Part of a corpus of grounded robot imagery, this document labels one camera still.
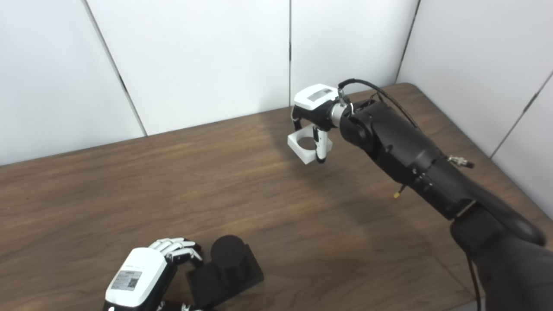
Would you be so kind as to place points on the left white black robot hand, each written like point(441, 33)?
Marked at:
point(138, 276)

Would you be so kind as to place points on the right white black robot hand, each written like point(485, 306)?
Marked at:
point(317, 101)

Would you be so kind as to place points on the black cylindrical peg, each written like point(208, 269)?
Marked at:
point(227, 268)

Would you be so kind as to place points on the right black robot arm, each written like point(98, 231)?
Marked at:
point(414, 155)

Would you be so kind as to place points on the white square piece with hole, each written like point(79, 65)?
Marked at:
point(304, 155)

